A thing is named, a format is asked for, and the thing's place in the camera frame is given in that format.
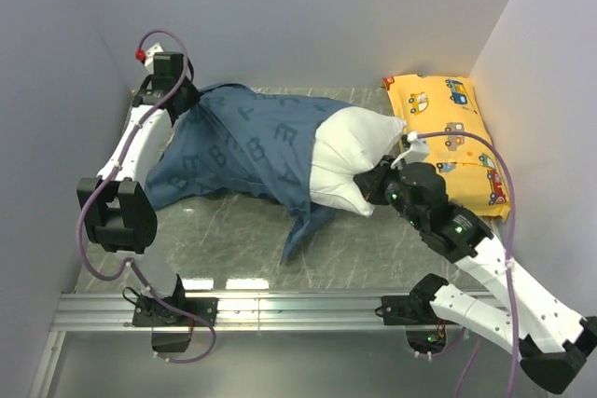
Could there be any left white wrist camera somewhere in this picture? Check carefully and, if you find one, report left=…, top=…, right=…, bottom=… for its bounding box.
left=134, top=43, right=163, bottom=74

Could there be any white pillow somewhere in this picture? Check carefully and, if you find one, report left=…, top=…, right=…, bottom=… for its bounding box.
left=309, top=106, right=406, bottom=217

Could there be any aluminium mounting rail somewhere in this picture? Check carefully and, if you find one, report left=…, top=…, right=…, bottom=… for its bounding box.
left=50, top=289, right=545, bottom=332

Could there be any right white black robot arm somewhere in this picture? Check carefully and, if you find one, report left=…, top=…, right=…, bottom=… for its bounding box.
left=354, top=158, right=596, bottom=394

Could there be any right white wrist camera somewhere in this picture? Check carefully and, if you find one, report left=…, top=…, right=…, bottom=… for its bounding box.
left=391, top=131, right=430, bottom=170

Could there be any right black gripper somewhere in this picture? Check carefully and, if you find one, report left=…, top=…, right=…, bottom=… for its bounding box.
left=355, top=154, right=426, bottom=230

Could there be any yellow car print pillow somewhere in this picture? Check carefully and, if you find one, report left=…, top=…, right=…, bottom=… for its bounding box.
left=382, top=75, right=511, bottom=220

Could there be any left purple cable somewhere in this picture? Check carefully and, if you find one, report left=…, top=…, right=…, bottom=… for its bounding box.
left=76, top=30, right=218, bottom=365

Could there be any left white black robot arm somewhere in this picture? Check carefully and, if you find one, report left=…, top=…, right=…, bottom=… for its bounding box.
left=76, top=45, right=200, bottom=326

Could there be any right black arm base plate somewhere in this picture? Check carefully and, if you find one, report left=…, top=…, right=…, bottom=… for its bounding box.
left=374, top=294, right=467, bottom=356

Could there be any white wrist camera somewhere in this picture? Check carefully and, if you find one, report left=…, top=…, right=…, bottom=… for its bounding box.
left=391, top=131, right=430, bottom=170
left=134, top=43, right=163, bottom=74

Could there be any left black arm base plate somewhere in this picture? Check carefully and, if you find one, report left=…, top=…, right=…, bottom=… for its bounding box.
left=132, top=295, right=218, bottom=364

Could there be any blue cartoon mouse pillowcase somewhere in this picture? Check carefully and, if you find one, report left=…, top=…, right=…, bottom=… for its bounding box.
left=145, top=84, right=348, bottom=261

